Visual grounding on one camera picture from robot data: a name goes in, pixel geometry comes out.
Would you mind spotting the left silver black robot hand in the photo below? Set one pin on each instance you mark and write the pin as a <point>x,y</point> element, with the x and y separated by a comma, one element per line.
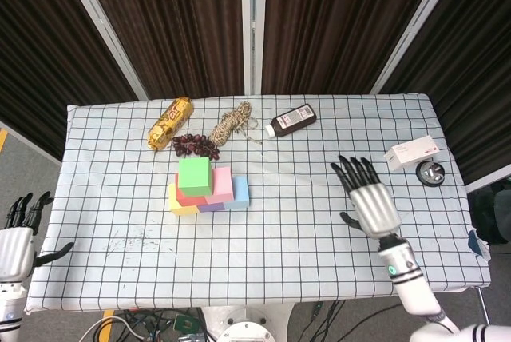
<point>16,250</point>

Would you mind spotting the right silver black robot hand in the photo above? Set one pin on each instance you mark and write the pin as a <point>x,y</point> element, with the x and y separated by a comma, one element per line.
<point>373,206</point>

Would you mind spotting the light blue foam cube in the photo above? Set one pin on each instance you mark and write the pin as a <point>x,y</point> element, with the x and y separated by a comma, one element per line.
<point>241,194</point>

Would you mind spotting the pink foam cube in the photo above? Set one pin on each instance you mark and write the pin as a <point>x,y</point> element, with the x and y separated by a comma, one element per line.
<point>223,186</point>

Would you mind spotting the purple foam cube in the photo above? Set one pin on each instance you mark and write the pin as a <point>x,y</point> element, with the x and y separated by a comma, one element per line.
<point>213,207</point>

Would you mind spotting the yellow foam cube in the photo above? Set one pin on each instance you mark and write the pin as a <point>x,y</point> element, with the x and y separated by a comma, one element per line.
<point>183,209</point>

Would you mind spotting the red foam cube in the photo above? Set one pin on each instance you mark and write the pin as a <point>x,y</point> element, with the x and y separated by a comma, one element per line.
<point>187,198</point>

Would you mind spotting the green foam cube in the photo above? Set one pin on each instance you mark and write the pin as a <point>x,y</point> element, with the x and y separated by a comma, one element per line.
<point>195,176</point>

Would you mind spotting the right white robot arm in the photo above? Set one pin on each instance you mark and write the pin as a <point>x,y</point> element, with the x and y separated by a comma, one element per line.
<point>415,286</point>

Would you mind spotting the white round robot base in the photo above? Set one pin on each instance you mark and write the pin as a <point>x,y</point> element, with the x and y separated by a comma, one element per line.
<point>247,326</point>

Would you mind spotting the white carton box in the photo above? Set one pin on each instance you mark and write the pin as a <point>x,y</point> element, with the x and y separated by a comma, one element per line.
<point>411,154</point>

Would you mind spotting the brown bottle white cap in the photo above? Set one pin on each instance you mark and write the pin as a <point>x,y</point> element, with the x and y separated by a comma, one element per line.
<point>293,120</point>

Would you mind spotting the dark brown curtain panel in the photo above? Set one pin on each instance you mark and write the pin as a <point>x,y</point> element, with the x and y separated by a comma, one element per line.
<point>479,58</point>
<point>179,18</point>
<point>339,18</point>
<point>40,58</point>

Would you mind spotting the green circuit board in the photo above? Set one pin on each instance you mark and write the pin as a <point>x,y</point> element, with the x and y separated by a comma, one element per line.
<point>184,323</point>

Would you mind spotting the dark red grape bunch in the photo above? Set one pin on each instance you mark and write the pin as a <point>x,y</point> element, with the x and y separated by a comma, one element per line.
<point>195,147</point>

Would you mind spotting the gold snack packet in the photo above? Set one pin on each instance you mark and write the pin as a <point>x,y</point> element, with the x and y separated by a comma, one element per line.
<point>169,124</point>

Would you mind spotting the white partition frame post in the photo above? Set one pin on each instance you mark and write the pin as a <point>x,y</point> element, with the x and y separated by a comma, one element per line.
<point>418,24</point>
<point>101,24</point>
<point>253,18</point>

